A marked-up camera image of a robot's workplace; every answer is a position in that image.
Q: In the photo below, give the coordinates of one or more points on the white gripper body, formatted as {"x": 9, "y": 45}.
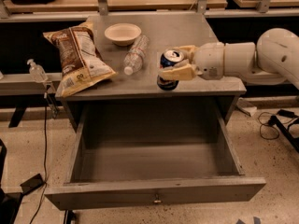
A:
{"x": 209, "y": 61}

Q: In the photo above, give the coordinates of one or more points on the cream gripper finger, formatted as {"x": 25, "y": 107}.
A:
{"x": 184, "y": 72}
{"x": 187, "y": 52}

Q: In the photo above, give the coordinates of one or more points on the blue pepsi can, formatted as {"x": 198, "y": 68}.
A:
{"x": 168, "y": 60}

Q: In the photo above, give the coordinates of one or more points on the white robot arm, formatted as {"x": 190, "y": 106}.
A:
{"x": 272, "y": 60}

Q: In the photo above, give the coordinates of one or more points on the open grey top drawer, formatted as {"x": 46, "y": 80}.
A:
{"x": 127, "y": 152}

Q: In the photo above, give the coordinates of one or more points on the brass drawer knob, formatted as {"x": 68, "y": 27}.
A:
{"x": 157, "y": 199}

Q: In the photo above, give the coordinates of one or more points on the clear plastic water bottle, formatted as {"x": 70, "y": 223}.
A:
{"x": 134, "y": 59}

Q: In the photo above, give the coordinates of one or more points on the grey cabinet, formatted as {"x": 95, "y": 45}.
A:
{"x": 164, "y": 30}

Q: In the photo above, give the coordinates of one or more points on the white paper bowl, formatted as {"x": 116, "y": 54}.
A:
{"x": 122, "y": 34}

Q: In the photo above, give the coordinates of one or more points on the brown chip bag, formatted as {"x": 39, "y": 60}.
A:
{"x": 81, "y": 62}

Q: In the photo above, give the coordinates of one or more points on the hand sanitizer bottle left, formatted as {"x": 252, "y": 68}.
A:
{"x": 37, "y": 72}

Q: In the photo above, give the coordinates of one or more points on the black box on floor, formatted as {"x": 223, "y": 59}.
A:
{"x": 32, "y": 184}

